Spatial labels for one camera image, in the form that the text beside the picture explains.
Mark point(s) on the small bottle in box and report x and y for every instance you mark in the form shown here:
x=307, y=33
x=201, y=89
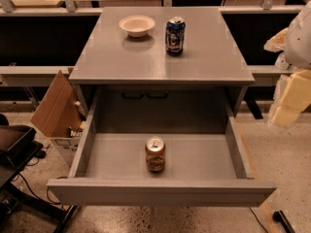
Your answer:
x=80, y=108

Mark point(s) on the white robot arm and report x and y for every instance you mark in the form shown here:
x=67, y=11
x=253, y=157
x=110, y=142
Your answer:
x=298, y=45

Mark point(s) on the brown cardboard box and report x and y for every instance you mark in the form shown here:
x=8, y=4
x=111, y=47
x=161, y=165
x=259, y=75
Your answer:
x=59, y=117

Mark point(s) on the open grey top drawer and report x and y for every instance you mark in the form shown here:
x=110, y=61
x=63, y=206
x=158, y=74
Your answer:
x=201, y=170

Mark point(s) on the black office chair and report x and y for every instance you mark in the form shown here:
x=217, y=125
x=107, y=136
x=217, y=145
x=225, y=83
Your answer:
x=17, y=148

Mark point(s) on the grey cabinet with counter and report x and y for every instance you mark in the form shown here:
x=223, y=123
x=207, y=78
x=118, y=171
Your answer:
x=147, y=90

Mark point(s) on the white paper bowl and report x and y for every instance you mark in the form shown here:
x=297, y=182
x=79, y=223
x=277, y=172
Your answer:
x=137, y=26

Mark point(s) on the blue soda can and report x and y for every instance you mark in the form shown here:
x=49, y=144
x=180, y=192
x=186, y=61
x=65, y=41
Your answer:
x=175, y=35

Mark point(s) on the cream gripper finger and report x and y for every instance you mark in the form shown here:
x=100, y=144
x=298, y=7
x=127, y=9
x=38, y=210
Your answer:
x=277, y=42
x=292, y=96

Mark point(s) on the black floor object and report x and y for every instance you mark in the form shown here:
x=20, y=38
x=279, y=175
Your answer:
x=280, y=217

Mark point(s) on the orange soda can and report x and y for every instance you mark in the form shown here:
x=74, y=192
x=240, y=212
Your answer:
x=155, y=154

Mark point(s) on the clear sanitizer pump bottle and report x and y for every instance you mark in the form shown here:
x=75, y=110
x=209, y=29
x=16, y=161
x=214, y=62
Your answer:
x=281, y=62

